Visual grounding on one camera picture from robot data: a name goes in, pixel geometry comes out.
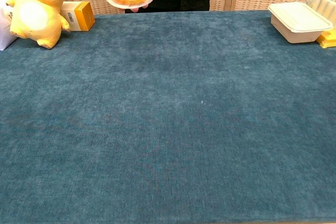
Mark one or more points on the blue velvet tablecloth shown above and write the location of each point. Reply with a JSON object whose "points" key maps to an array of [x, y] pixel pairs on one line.
{"points": [[168, 116]]}

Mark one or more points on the white and gold carton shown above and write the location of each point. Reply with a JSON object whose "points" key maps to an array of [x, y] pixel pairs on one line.
{"points": [[82, 16]]}

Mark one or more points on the white tissue pack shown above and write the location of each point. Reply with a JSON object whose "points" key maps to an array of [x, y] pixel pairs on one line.
{"points": [[5, 32]]}

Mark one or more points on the beige lidded lunch box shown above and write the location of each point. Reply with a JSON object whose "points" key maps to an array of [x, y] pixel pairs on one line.
{"points": [[299, 22]]}

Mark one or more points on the yellow sponge cloth pack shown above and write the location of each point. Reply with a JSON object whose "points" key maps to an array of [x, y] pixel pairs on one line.
{"points": [[328, 41]]}

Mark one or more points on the yellow plush dinosaur toy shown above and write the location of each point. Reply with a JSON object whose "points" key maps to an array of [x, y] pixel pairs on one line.
{"points": [[36, 14]]}

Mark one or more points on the striped scouring sponge pack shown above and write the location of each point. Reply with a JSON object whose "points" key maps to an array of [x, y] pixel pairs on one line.
{"points": [[325, 3]]}

